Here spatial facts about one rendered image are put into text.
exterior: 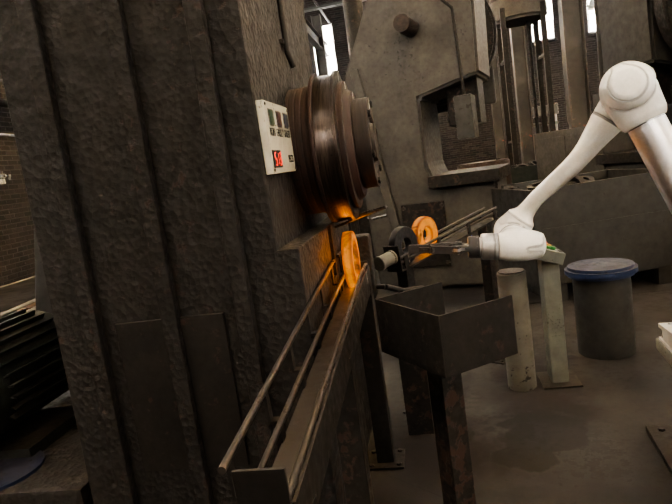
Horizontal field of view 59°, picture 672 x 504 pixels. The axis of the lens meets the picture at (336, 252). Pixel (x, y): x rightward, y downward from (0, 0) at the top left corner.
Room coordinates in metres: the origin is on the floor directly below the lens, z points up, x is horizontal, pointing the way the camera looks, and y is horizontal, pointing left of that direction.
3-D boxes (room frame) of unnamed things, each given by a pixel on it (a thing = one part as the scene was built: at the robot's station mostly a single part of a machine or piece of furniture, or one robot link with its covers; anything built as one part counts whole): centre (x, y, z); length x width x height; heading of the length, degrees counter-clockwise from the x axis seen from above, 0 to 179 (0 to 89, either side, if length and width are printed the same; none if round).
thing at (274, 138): (1.59, 0.11, 1.15); 0.26 x 0.02 x 0.18; 171
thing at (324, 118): (1.91, -0.05, 1.11); 0.47 x 0.06 x 0.47; 171
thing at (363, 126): (1.89, -0.15, 1.11); 0.28 x 0.06 x 0.28; 171
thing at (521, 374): (2.45, -0.72, 0.26); 0.12 x 0.12 x 0.52
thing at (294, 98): (1.92, 0.03, 1.12); 0.47 x 0.10 x 0.47; 171
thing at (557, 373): (2.46, -0.89, 0.31); 0.24 x 0.16 x 0.62; 171
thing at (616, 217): (4.12, -1.72, 0.39); 1.03 x 0.83 x 0.77; 96
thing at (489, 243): (1.94, -0.51, 0.72); 0.09 x 0.06 x 0.09; 170
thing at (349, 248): (1.91, -0.05, 0.75); 0.18 x 0.03 x 0.18; 170
